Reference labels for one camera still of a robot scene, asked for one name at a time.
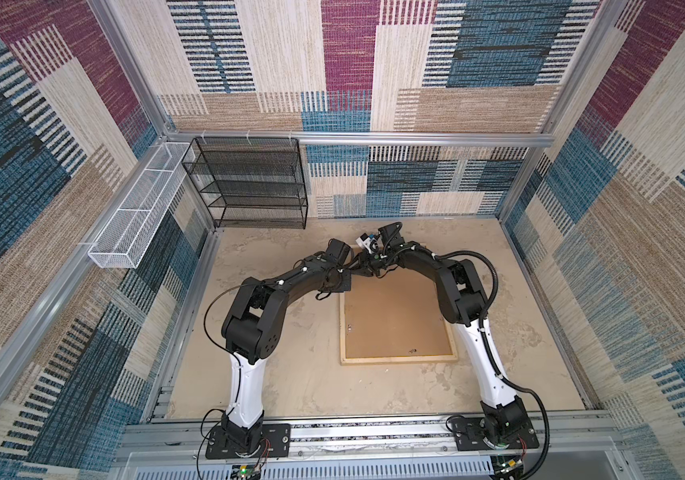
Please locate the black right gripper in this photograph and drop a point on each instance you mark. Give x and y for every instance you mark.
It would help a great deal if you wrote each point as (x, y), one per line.
(363, 267)

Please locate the brown hardboard backing panel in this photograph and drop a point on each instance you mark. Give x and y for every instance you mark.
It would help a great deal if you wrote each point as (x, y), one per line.
(396, 324)

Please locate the light wooden picture frame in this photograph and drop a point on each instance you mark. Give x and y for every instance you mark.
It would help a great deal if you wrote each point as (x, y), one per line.
(396, 359)

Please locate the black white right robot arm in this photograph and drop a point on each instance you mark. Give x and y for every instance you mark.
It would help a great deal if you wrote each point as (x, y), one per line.
(466, 285)

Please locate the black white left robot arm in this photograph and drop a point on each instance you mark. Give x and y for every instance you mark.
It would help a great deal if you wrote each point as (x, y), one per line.
(252, 330)

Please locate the black wire mesh shelf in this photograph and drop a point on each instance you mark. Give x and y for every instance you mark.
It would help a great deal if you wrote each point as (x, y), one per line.
(249, 182)

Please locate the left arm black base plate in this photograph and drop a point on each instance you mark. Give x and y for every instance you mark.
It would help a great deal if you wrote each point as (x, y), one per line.
(231, 442)

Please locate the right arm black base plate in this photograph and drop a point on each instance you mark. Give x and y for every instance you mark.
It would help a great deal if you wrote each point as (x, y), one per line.
(470, 434)

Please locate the white wire mesh basket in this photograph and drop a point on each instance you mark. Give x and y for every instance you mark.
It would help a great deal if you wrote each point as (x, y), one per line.
(124, 240)

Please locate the aluminium front rail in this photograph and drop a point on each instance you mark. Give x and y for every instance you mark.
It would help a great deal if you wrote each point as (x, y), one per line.
(582, 445)

